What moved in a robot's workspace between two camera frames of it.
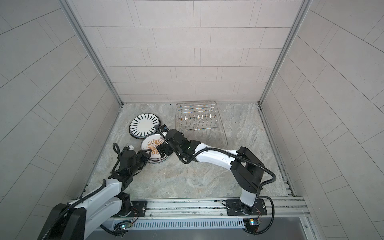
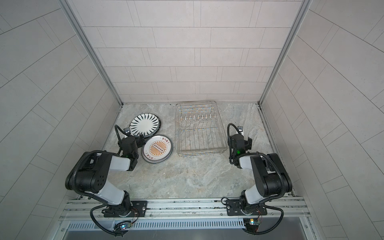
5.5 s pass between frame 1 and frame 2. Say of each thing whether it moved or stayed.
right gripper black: moved
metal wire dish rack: stayed
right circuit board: stayed
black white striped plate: stayed
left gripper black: moved
